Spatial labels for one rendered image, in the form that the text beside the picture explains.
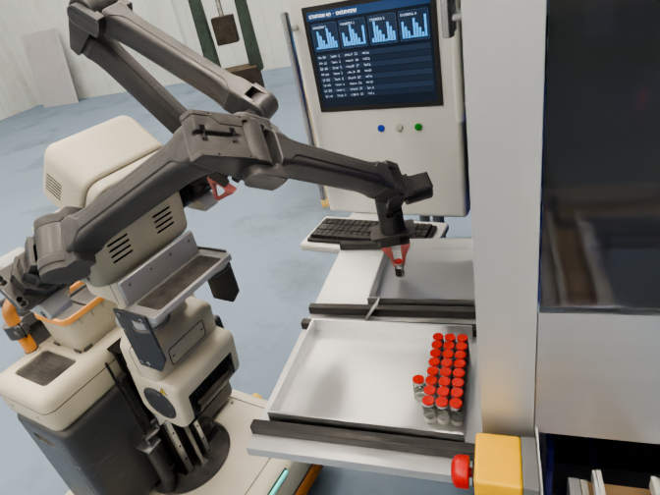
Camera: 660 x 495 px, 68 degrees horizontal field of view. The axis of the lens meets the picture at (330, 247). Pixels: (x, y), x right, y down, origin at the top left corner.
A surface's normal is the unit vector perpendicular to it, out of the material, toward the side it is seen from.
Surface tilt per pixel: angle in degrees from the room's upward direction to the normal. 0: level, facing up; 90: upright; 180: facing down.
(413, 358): 0
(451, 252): 0
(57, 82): 80
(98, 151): 42
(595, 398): 90
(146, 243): 98
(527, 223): 90
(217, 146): 52
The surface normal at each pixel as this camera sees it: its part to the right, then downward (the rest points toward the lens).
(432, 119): -0.44, 0.52
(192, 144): -0.52, -0.11
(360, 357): -0.18, -0.85
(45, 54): -0.27, 0.36
